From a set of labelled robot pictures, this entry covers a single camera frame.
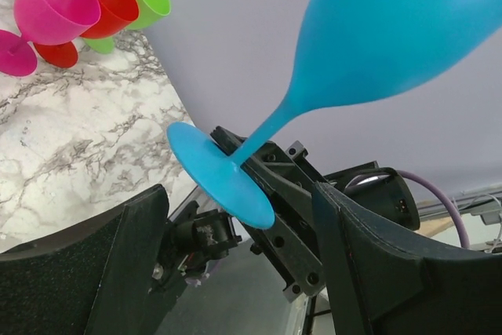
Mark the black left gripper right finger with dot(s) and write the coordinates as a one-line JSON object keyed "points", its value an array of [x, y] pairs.
{"points": [[382, 278]]}

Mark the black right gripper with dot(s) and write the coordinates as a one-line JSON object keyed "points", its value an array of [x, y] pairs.
{"points": [[287, 178]]}

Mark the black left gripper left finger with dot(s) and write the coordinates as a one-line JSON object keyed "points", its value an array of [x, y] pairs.
{"points": [[92, 278]]}

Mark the blue wine glass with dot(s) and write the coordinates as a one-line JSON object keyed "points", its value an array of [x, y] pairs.
{"points": [[348, 52]]}

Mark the red wine glass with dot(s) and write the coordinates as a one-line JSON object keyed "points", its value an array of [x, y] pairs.
{"points": [[114, 16]]}

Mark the pink wine glass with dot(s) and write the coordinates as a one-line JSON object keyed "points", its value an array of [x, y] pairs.
{"points": [[46, 22]]}

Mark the green wine glass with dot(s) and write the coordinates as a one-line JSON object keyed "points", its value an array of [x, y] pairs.
{"points": [[145, 1]]}

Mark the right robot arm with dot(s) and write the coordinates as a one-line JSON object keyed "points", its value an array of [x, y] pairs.
{"points": [[195, 237]]}

